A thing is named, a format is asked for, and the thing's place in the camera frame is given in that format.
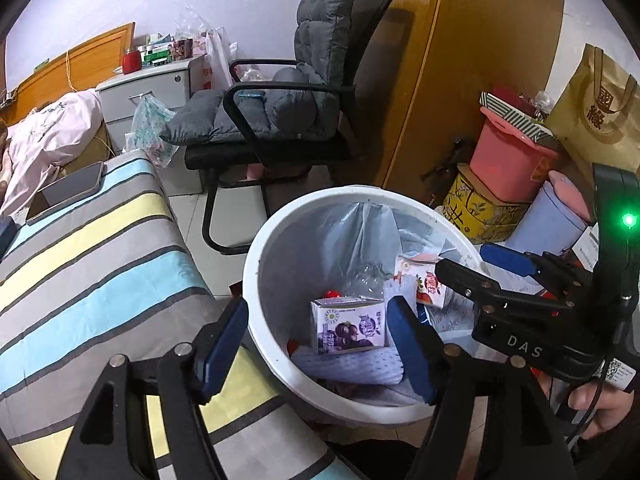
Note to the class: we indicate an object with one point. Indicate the gold paper bag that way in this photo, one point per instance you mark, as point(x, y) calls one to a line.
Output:
point(600, 105)

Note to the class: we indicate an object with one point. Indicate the clear plastic bag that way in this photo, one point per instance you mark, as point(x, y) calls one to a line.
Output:
point(192, 22)

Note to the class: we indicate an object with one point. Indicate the person's right hand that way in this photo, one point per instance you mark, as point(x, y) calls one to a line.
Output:
point(610, 410)

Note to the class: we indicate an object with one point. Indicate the pink plastic bucket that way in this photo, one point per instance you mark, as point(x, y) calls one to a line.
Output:
point(505, 165)

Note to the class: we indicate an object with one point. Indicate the blue pen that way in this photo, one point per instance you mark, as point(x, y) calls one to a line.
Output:
point(250, 94)

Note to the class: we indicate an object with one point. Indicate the pink slipper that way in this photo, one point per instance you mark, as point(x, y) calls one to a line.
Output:
point(270, 172)

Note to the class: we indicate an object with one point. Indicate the white round trash bin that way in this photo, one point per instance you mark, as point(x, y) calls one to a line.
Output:
point(260, 270)

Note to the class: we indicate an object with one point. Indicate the pale blue cylinder pink lid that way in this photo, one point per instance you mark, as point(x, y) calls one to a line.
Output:
point(550, 220)

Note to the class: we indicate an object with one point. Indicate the red and white small carton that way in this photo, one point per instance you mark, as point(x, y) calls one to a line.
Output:
point(425, 282)

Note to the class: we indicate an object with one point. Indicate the green patterned plastic bag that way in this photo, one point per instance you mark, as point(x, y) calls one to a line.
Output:
point(150, 130)

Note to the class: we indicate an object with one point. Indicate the person's right forearm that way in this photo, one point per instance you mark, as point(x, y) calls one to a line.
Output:
point(605, 460)

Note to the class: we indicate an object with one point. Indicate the red jar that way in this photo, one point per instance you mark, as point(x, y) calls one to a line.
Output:
point(131, 61)

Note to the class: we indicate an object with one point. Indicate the white foam net sleeve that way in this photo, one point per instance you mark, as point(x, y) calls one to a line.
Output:
point(350, 365)

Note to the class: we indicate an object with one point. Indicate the dark tablet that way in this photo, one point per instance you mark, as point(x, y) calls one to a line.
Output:
point(65, 192)

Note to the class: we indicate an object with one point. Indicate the white power strip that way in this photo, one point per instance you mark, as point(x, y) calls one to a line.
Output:
point(7, 97)

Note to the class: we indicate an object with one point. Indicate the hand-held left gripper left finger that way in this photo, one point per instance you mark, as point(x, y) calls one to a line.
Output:
point(222, 350)

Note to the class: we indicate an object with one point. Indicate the stack of green white boxes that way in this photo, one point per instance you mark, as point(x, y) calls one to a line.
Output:
point(157, 52)

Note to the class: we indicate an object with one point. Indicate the black mesh armchair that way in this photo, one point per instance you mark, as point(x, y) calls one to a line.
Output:
point(280, 155)

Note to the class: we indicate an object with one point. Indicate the dark glasses case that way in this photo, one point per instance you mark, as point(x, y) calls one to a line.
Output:
point(5, 237)

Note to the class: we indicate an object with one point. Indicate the white plastic bag red print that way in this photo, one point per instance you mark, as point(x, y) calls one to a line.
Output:
point(217, 60)

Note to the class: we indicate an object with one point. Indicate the clear plastic bottle red label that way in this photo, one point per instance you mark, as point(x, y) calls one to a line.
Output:
point(372, 277)

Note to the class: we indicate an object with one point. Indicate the large wooden wardrobe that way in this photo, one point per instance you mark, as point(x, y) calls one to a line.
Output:
point(475, 60)

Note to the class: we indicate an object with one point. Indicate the grey nightstand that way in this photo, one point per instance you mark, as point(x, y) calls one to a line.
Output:
point(145, 95)

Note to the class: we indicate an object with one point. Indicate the purple small carton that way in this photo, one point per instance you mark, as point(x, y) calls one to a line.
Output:
point(350, 325)

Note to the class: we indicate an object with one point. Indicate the translucent bin liner bag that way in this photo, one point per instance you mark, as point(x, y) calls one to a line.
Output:
point(320, 240)

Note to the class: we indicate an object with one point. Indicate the striped gift box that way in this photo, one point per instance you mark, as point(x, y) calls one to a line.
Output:
point(515, 115)

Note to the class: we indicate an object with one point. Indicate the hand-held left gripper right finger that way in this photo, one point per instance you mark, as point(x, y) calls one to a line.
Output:
point(412, 350)

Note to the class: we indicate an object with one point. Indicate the pale pink quilt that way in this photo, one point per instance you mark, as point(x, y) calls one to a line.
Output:
point(45, 135)

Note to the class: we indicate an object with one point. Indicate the yellow floral tin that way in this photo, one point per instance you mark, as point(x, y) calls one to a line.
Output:
point(480, 210)

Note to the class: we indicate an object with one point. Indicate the grey quilted chair cushion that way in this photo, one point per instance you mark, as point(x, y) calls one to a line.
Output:
point(320, 60)

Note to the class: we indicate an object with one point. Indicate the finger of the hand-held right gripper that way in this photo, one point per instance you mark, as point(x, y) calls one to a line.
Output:
point(465, 277)
point(505, 257)

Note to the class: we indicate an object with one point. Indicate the wooden headboard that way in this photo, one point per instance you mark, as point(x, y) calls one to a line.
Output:
point(75, 62)

